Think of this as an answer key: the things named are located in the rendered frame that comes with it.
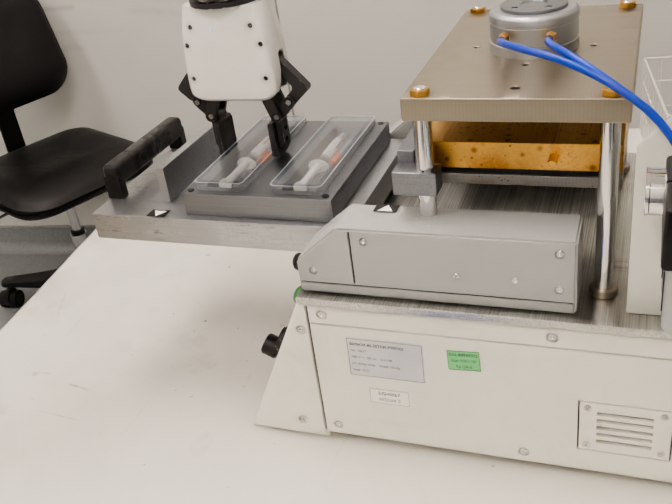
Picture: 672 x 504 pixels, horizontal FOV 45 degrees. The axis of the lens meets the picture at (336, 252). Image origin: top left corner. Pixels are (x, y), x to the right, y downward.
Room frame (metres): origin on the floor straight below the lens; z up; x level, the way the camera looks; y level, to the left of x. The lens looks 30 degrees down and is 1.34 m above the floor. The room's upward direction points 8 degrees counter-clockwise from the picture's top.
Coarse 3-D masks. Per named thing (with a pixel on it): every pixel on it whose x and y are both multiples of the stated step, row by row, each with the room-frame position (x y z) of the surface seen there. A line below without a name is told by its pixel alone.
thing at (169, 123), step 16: (160, 128) 0.93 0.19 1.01; (176, 128) 0.95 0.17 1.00; (144, 144) 0.89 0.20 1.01; (160, 144) 0.91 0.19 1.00; (176, 144) 0.96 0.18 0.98; (112, 160) 0.85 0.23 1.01; (128, 160) 0.85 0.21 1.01; (144, 160) 0.88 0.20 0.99; (112, 176) 0.83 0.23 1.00; (128, 176) 0.85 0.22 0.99; (112, 192) 0.83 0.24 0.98
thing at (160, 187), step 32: (160, 160) 0.93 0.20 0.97; (192, 160) 0.86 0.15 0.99; (384, 160) 0.84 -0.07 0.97; (128, 192) 0.85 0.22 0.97; (160, 192) 0.84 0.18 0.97; (384, 192) 0.80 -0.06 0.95; (96, 224) 0.80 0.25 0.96; (128, 224) 0.79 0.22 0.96; (160, 224) 0.77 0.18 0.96; (192, 224) 0.76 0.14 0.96; (224, 224) 0.74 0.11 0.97; (256, 224) 0.73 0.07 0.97; (288, 224) 0.71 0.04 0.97; (320, 224) 0.71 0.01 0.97
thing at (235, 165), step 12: (264, 120) 0.92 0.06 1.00; (288, 120) 0.91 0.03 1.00; (300, 120) 0.91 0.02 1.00; (252, 132) 0.89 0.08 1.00; (264, 132) 0.88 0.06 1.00; (240, 144) 0.86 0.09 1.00; (252, 144) 0.85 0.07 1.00; (264, 144) 0.85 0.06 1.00; (228, 156) 0.83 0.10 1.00; (240, 156) 0.82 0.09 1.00; (252, 156) 0.82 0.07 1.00; (264, 156) 0.81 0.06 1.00; (216, 168) 0.80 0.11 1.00; (228, 168) 0.80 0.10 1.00; (240, 168) 0.79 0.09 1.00; (252, 168) 0.79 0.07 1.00; (204, 180) 0.77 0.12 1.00; (216, 180) 0.77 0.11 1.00; (228, 180) 0.76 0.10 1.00; (240, 180) 0.76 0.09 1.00
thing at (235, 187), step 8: (304, 120) 0.91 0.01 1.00; (296, 128) 0.89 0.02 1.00; (224, 152) 0.84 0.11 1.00; (216, 160) 0.82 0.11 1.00; (264, 160) 0.80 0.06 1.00; (256, 168) 0.84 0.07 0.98; (264, 168) 0.80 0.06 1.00; (248, 176) 0.77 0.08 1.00; (256, 176) 0.78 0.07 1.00; (200, 184) 0.77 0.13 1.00; (208, 184) 0.77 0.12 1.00; (216, 184) 0.76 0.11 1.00; (224, 184) 0.76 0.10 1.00; (232, 184) 0.75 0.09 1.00; (240, 184) 0.75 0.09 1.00; (248, 184) 0.76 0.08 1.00
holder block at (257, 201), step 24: (384, 144) 0.87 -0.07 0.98; (360, 168) 0.79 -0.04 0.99; (192, 192) 0.77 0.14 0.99; (216, 192) 0.76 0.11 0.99; (240, 192) 0.75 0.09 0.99; (264, 192) 0.74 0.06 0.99; (336, 192) 0.72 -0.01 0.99; (240, 216) 0.74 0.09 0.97; (264, 216) 0.73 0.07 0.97; (288, 216) 0.72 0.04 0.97; (312, 216) 0.71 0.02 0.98
